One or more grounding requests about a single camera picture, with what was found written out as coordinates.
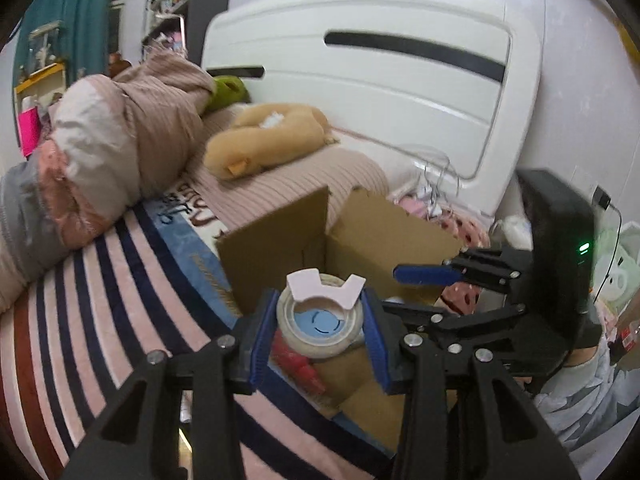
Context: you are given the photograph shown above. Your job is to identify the clear tape roll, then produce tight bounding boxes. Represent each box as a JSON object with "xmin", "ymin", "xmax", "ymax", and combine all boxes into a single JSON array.
[{"xmin": 276, "ymin": 275, "xmax": 366, "ymax": 359}]

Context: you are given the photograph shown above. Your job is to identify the black charger cable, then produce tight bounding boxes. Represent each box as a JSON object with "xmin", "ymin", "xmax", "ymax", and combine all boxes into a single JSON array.
[{"xmin": 592, "ymin": 185, "xmax": 626, "ymax": 303}]

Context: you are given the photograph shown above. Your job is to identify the pink quilted duvet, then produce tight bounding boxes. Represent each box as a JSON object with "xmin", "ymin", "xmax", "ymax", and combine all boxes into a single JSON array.
[{"xmin": 0, "ymin": 50, "xmax": 218, "ymax": 311}]

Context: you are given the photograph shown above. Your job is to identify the person's right forearm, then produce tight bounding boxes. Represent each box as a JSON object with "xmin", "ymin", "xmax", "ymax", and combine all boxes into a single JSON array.
[{"xmin": 532, "ymin": 342, "xmax": 628, "ymax": 467}]

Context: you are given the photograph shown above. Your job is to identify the wire clothes hangers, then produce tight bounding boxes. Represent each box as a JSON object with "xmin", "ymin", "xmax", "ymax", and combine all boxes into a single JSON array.
[{"xmin": 400, "ymin": 144, "xmax": 463, "ymax": 216}]

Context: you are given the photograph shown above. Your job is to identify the teal curtain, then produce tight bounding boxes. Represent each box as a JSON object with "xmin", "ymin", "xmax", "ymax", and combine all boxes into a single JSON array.
[{"xmin": 12, "ymin": 0, "xmax": 116, "ymax": 106}]

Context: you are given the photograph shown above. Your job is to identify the white bed headboard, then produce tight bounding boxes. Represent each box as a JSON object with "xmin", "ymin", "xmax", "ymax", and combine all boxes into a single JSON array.
[{"xmin": 201, "ymin": 0, "xmax": 543, "ymax": 221}]

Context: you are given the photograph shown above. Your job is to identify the tan plush toy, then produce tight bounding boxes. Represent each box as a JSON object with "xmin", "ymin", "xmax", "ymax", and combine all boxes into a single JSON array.
[{"xmin": 203, "ymin": 103, "xmax": 338, "ymax": 182}]

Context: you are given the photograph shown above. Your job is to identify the pink dotted cloth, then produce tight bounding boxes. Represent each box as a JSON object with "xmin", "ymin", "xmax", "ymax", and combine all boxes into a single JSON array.
[{"xmin": 394, "ymin": 195, "xmax": 492, "ymax": 248}]

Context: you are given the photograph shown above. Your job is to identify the red plastic object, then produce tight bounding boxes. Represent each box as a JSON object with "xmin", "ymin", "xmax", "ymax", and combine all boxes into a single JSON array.
[{"xmin": 271, "ymin": 339, "xmax": 327, "ymax": 397}]

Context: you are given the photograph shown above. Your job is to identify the green plush toy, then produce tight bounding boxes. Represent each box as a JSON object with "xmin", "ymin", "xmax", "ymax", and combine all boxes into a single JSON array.
[{"xmin": 205, "ymin": 75, "xmax": 250, "ymax": 113}]

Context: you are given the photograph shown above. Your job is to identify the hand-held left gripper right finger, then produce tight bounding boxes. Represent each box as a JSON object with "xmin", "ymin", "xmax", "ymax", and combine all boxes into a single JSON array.
[{"xmin": 360, "ymin": 290, "xmax": 581, "ymax": 480}]

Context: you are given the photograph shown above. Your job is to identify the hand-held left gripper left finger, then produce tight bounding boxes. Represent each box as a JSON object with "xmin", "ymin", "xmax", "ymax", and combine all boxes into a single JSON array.
[{"xmin": 65, "ymin": 289, "xmax": 280, "ymax": 480}]

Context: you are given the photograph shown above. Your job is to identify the striped blanket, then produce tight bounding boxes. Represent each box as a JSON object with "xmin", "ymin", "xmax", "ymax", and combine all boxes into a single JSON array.
[{"xmin": 0, "ymin": 170, "xmax": 401, "ymax": 480}]

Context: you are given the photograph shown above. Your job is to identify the bright pink box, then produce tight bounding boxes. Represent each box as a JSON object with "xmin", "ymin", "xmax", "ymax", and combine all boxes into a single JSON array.
[{"xmin": 19, "ymin": 109, "xmax": 41, "ymax": 157}]

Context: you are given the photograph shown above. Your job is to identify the pale green pig plush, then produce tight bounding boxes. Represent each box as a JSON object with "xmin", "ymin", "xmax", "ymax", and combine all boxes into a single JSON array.
[{"xmin": 597, "ymin": 227, "xmax": 640, "ymax": 307}]

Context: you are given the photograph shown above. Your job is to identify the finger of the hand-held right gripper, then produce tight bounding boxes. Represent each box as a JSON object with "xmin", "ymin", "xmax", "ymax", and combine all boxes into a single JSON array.
[
  {"xmin": 393, "ymin": 247, "xmax": 534, "ymax": 295},
  {"xmin": 381, "ymin": 299, "xmax": 532, "ymax": 351}
]

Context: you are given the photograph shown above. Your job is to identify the brown cardboard box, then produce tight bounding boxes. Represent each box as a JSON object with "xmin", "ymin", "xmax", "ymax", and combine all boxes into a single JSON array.
[{"xmin": 215, "ymin": 185, "xmax": 467, "ymax": 457}]

